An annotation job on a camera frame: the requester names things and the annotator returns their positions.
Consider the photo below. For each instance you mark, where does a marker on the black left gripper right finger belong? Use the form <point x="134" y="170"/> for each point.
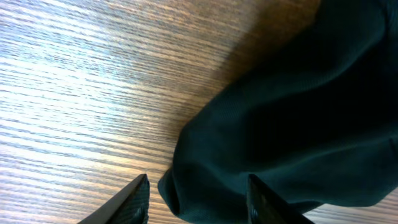
<point x="266" y="207"/>

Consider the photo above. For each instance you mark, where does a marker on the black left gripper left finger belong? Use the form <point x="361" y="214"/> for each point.
<point x="129" y="206"/>

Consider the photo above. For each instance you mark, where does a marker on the black t-shirt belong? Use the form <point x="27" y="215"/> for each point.
<point x="317" y="123"/>

